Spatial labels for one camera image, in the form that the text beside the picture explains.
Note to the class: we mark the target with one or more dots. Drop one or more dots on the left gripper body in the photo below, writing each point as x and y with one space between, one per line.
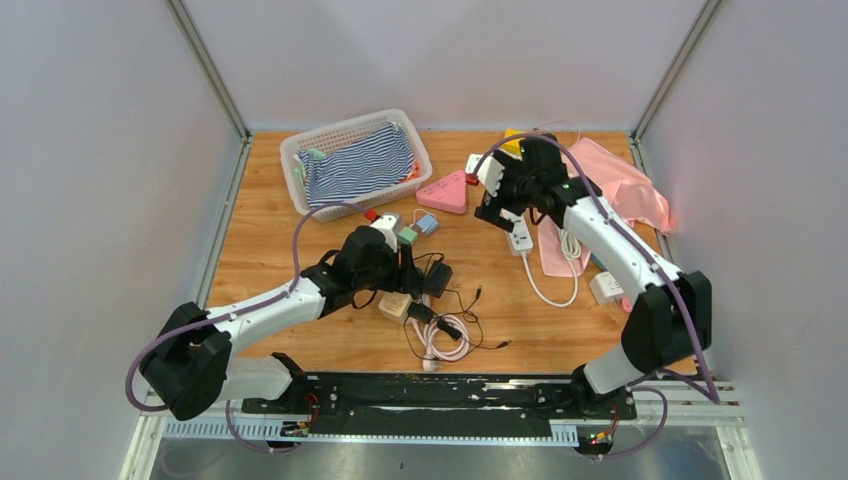
397 271

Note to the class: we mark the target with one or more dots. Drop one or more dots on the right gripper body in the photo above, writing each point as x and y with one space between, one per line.
515 191

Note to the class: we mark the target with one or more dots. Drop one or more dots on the beige wooden cube socket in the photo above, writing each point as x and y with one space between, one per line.
394 306

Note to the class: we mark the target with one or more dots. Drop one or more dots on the white power strip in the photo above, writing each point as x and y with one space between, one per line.
519 239

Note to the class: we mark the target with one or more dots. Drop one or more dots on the green plug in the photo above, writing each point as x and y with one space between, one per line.
407 236

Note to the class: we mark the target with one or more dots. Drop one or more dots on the blue plug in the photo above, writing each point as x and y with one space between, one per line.
427 224

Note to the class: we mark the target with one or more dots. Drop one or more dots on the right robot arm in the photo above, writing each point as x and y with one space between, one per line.
671 316

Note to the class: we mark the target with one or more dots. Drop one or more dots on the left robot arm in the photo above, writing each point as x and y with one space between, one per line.
195 361

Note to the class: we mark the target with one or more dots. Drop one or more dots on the white cube socket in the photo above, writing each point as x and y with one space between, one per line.
606 289

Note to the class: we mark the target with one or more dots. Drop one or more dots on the pink plug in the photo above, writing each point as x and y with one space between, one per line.
626 305

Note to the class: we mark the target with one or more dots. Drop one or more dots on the pink triangular power strip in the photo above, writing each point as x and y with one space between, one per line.
447 194

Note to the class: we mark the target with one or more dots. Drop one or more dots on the blue white striped cloth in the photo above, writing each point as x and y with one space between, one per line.
380 160

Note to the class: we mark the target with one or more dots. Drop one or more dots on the pink cloth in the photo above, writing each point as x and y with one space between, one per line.
630 193

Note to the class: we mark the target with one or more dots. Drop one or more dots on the white plastic basket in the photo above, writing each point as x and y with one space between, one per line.
330 138

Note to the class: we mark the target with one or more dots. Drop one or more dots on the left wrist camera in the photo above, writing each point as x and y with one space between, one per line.
389 224

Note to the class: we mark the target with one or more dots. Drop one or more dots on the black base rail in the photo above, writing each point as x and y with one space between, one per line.
443 404

